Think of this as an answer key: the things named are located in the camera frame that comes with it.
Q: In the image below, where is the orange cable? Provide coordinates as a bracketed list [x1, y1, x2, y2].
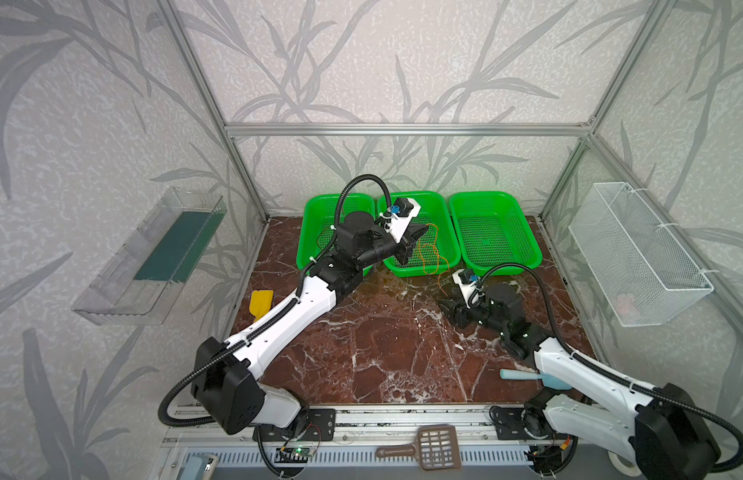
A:
[415, 223, 451, 277]

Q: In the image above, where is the red cable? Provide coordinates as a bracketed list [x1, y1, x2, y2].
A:
[313, 209, 342, 271]

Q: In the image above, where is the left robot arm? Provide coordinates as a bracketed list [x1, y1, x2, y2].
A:
[157, 174, 429, 438]

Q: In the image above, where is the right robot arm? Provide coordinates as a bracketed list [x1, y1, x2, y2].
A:
[439, 269, 743, 479]

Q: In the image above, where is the middle green plastic basket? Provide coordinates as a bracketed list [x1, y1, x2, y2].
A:
[383, 191, 461, 278]

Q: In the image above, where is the green plastic basket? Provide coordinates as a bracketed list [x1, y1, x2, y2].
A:
[296, 193, 375, 269]
[383, 191, 461, 278]
[449, 191, 543, 276]

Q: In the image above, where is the light blue plastic scoop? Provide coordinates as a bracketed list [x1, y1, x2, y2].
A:
[499, 369, 573, 391]

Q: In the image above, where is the left green plastic basket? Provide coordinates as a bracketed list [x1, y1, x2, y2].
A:
[296, 193, 375, 269]

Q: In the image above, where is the right green plastic basket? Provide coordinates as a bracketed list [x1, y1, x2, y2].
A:
[449, 191, 543, 276]

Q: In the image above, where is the yellow plastic spatula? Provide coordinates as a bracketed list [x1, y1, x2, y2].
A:
[249, 290, 274, 323]

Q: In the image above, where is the brown slotted spatula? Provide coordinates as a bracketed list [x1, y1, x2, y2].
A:
[375, 425, 463, 471]

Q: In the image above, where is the white tape roll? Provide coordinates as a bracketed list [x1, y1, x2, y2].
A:
[607, 451, 643, 478]

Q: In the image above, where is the green circuit board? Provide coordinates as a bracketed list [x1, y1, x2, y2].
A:
[275, 446, 318, 464]

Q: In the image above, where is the grey device with screen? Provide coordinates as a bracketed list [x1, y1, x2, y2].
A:
[177, 454, 219, 480]

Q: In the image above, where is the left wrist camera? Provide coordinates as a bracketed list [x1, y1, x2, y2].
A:
[381, 197, 421, 243]

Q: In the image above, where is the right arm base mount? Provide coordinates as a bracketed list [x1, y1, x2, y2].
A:
[489, 405, 569, 444]

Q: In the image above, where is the white wire mesh basket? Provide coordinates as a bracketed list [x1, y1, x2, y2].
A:
[569, 182, 715, 328]

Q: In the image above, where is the aluminium rail base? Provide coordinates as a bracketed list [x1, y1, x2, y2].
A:
[160, 403, 667, 448]

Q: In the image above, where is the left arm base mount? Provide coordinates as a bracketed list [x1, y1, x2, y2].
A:
[253, 408, 337, 442]

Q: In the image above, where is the clear acrylic wall shelf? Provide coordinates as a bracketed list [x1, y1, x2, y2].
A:
[72, 187, 227, 326]

